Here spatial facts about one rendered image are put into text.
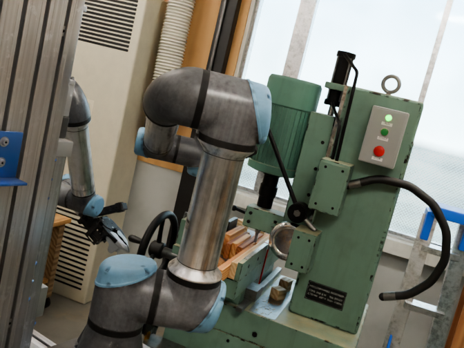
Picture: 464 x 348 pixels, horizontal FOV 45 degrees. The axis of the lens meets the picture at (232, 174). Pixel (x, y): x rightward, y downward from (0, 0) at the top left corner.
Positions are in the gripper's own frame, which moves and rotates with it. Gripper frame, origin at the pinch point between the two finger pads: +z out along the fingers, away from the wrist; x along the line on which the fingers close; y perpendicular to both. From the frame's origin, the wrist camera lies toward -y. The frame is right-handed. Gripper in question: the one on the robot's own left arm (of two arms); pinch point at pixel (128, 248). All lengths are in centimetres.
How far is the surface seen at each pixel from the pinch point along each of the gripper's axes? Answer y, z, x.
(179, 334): 1.6, 34.0, 8.8
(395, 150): -85, 41, 9
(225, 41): -65, -74, -121
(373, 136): -83, 34, 9
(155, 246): -4.2, 4.5, -8.9
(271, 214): -43, 26, -7
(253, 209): -39.8, 20.8, -6.5
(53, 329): 99, -22, -75
